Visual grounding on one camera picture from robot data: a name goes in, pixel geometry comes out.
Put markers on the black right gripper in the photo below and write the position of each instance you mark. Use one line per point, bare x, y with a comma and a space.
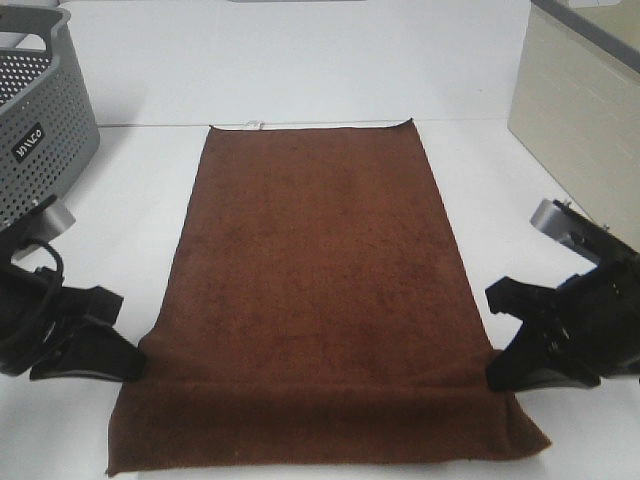
595, 329

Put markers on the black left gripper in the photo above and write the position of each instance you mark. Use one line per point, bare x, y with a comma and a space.
31, 306

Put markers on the brown towel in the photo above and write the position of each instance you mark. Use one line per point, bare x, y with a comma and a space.
317, 312

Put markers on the grey perforated plastic basket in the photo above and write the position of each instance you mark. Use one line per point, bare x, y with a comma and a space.
48, 128

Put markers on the beige plastic bin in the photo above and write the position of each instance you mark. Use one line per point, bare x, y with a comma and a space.
575, 105

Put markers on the white towel label tag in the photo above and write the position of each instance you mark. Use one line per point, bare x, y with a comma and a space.
254, 125

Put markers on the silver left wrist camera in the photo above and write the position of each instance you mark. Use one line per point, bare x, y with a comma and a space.
51, 218

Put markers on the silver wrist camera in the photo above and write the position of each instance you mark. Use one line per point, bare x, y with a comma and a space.
567, 227
51, 218

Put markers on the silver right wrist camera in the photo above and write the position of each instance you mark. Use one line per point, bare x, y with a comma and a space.
567, 227

